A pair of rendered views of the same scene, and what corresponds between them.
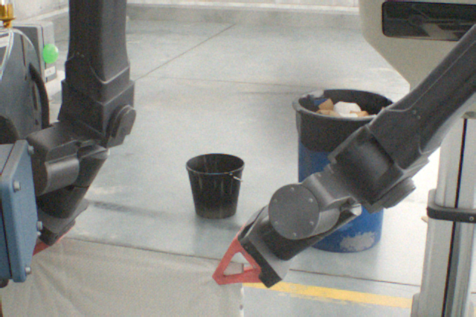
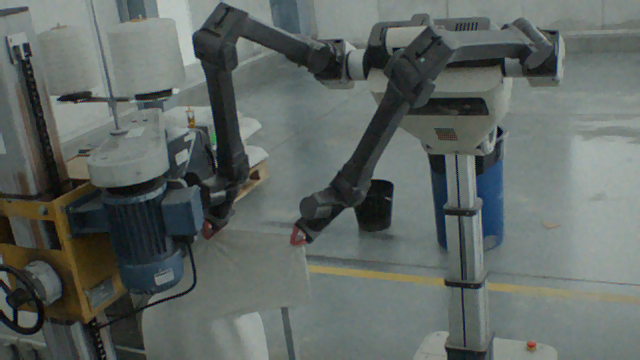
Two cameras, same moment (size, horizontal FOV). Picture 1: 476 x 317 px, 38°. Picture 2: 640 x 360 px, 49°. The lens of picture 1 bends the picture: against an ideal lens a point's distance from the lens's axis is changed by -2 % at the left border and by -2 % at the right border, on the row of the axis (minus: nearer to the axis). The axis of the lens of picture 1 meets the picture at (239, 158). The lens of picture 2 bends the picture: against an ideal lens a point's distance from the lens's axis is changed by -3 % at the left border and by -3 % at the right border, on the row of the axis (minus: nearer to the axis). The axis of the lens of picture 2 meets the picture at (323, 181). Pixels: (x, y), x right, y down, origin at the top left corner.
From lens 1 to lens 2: 1.07 m
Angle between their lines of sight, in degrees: 10
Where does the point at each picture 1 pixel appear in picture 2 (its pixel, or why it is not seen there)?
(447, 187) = (452, 195)
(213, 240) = (370, 247)
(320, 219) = (318, 210)
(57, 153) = (215, 189)
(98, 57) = (228, 147)
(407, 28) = not seen: hidden behind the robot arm
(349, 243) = not seen: hidden behind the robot
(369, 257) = (490, 255)
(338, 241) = not seen: hidden behind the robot
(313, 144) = (438, 168)
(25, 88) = (203, 157)
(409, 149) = (354, 179)
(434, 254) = (450, 236)
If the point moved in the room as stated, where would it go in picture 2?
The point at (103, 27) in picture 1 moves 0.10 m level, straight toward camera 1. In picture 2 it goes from (228, 134) to (225, 146)
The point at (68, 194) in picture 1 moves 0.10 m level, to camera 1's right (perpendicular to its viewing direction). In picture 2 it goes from (223, 207) to (258, 205)
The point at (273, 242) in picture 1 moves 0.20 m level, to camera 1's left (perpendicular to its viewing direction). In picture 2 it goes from (310, 223) to (234, 227)
